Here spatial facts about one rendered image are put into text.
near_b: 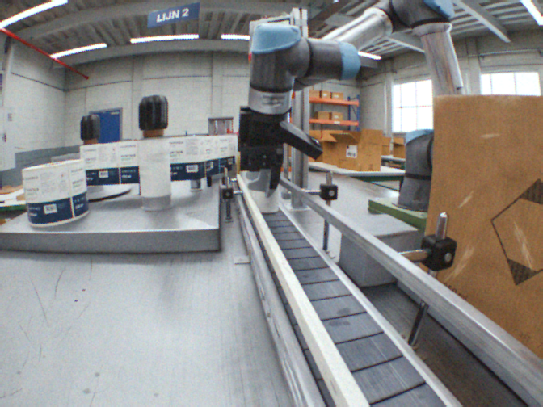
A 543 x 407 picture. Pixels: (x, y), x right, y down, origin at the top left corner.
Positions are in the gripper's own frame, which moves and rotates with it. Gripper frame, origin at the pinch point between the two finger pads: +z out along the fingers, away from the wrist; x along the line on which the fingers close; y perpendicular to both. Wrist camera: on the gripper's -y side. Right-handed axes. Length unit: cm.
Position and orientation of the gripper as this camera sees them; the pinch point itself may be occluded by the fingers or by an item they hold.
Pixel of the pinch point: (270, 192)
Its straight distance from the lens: 61.7
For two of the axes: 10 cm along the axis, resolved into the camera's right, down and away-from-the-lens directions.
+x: 1.6, 6.8, -7.1
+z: -0.9, 7.3, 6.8
